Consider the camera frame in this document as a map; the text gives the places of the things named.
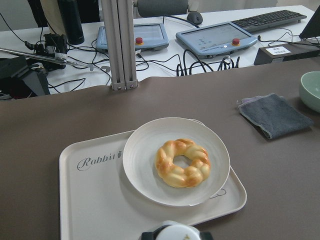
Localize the black computer mouse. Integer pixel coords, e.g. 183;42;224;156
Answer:
187;11;203;25

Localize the black box with label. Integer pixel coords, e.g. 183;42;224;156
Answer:
253;43;320;66

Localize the black monitor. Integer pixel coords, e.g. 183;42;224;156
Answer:
299;6;320;39

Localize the mint green bowl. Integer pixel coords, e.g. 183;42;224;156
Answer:
299;71;320;113

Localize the white rectangular tray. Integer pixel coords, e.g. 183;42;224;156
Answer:
59;130;247;240

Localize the aluminium frame post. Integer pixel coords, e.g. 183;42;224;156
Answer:
101;0;138;91

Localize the black keyboard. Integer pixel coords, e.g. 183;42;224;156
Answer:
232;10;307;33

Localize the braided ring bread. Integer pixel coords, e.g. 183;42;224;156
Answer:
154;138;211;188

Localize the white round plate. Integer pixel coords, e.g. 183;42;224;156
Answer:
122;117;230;207

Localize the blue teach pendant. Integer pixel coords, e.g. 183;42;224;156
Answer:
175;22;258;59
95;23;170;54

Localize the black thermos bottle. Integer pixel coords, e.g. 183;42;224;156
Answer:
57;0;85;45

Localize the grey folded cloth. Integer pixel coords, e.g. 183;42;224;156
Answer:
238;93;314;139

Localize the tea bottle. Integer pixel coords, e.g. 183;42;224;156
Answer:
139;220;214;240

